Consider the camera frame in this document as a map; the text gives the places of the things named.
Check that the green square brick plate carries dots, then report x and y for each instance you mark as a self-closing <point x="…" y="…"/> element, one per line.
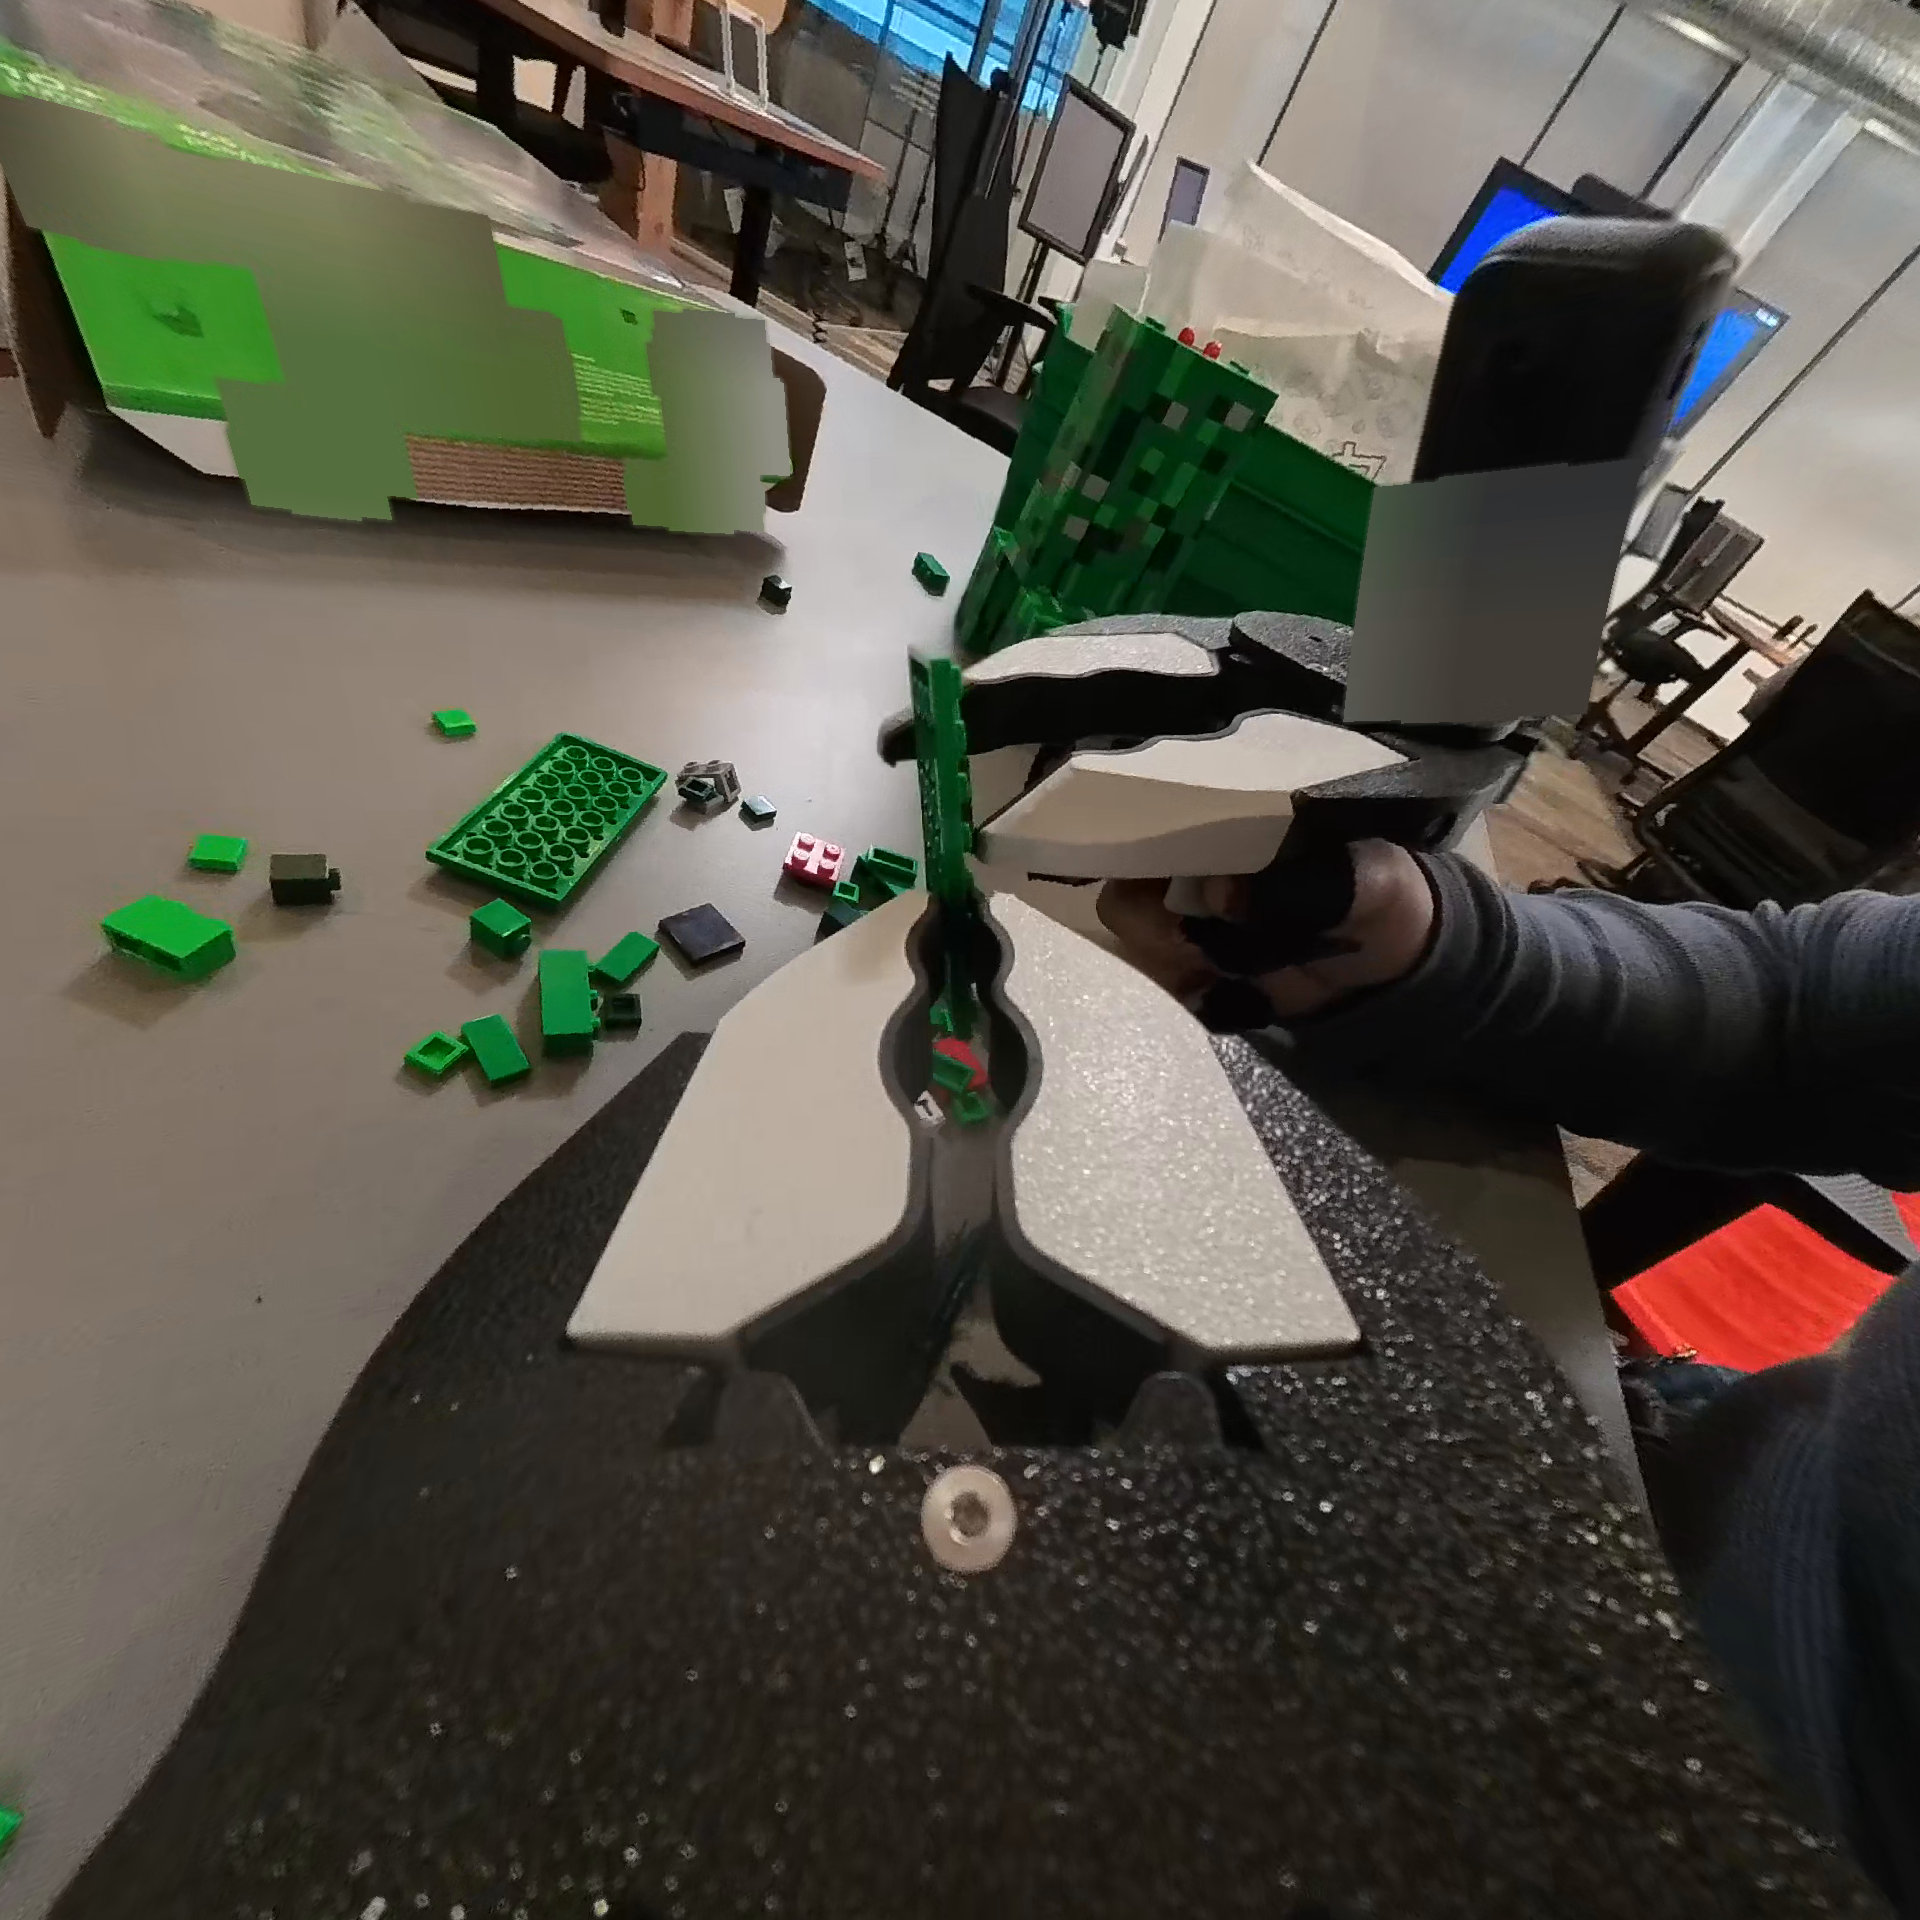
<point x="945" y="810"/>

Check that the wooden table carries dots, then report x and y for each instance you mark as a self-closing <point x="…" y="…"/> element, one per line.
<point x="722" y="106"/>

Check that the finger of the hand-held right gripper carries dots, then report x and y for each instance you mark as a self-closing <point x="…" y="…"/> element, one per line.
<point x="1156" y="810"/>
<point x="1079" y="662"/>

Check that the black square tile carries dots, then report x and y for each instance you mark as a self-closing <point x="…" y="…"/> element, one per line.
<point x="702" y="933"/>

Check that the cardboard toy box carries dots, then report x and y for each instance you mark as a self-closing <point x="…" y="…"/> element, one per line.
<point x="599" y="375"/>

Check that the pink studded brick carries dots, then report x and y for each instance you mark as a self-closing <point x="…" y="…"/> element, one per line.
<point x="812" y="859"/>

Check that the cluster of small bricks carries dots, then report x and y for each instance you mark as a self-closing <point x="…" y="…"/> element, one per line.
<point x="565" y="997"/>

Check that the grey monitor on stand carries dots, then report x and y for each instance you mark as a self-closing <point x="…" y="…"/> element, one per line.
<point x="1074" y="173"/>

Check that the red cloth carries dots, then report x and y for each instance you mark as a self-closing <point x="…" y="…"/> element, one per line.
<point x="1725" y="1291"/>

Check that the green pixel-pattern brick box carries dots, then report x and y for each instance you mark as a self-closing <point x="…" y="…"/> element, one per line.
<point x="1109" y="494"/>

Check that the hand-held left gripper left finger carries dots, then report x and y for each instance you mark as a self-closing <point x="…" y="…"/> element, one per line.
<point x="781" y="1172"/>

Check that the person's dark blue clothing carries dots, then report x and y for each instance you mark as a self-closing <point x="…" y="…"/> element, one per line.
<point x="1830" y="1575"/>

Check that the black office chair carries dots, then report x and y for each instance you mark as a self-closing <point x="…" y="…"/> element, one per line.
<point x="1830" y="750"/>
<point x="1694" y="570"/>

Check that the person's right forearm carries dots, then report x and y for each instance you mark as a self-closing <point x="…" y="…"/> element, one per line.
<point x="1651" y="1021"/>

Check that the dark grey brick piece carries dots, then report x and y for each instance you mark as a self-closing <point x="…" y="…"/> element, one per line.
<point x="709" y="782"/>

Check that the white paper bag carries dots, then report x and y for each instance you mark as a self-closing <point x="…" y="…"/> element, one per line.
<point x="1307" y="331"/>

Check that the blue lit screen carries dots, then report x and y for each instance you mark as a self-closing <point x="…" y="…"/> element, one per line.
<point x="1500" y="226"/>

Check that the person's right hand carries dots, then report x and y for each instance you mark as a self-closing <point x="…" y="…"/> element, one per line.
<point x="1395" y="918"/>

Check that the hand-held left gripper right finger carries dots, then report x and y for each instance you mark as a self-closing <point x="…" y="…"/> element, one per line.
<point x="1156" y="1172"/>

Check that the long green studded plate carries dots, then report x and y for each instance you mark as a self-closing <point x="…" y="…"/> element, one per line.
<point x="547" y="820"/>

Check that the grey desk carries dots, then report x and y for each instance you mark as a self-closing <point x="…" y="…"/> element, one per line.
<point x="226" y="630"/>

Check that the red brick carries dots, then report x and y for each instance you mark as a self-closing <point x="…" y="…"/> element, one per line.
<point x="969" y="1068"/>

